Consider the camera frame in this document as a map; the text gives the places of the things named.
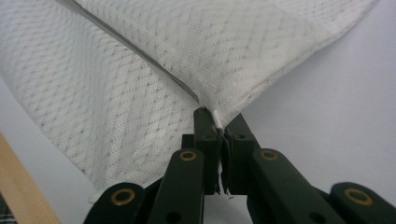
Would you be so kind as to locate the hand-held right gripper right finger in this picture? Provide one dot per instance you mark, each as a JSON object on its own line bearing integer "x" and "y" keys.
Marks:
{"x": 238, "y": 155}

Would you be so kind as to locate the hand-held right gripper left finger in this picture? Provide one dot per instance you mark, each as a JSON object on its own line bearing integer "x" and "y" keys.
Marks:
{"x": 206, "y": 146}

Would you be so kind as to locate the white mesh cloth with zipper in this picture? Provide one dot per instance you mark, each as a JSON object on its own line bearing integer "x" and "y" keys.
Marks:
{"x": 124, "y": 93}

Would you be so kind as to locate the wooden table edge strip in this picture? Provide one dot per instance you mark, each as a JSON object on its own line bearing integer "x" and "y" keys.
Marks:
{"x": 21, "y": 186}

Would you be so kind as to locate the dark checked cloth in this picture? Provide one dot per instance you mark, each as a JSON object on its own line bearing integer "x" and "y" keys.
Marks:
{"x": 4, "y": 213}

